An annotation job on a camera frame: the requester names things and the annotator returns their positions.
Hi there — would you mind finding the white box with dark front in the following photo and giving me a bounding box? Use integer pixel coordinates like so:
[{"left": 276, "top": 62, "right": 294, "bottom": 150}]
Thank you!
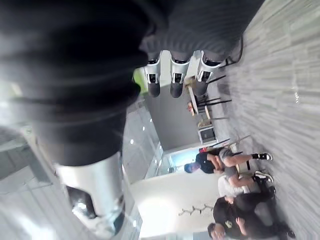
[{"left": 196, "top": 125, "right": 218, "bottom": 145}]

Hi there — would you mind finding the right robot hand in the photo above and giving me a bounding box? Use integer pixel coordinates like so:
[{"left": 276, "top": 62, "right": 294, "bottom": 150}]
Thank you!
[{"left": 0, "top": 0, "right": 266, "bottom": 239}]

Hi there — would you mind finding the wooden chair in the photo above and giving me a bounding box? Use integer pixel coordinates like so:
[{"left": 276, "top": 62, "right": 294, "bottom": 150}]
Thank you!
[{"left": 214, "top": 134, "right": 252, "bottom": 157}]

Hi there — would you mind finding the seated person in white shirt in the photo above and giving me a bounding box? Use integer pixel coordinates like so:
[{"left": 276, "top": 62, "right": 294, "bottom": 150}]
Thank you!
[{"left": 217, "top": 169, "right": 275, "bottom": 199}]

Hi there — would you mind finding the green object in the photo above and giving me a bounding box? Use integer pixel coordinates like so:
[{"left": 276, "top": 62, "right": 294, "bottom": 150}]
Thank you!
[{"left": 132, "top": 68, "right": 144, "bottom": 94}]

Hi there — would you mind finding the branch-shaped wall decoration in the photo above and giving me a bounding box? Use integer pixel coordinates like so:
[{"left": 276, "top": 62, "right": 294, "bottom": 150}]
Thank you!
[{"left": 178, "top": 203, "right": 215, "bottom": 217}]

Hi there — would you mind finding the person in black shirt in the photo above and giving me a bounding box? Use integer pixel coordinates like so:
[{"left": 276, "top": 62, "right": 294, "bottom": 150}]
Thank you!
[{"left": 206, "top": 191, "right": 296, "bottom": 240}]

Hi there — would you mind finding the seated person in navy shirt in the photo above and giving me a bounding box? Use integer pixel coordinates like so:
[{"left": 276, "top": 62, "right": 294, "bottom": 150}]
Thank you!
[{"left": 184, "top": 146, "right": 274, "bottom": 176}]

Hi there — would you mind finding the glass window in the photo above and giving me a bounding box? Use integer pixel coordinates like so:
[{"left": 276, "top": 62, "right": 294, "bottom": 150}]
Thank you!
[{"left": 144, "top": 149, "right": 201, "bottom": 180}]

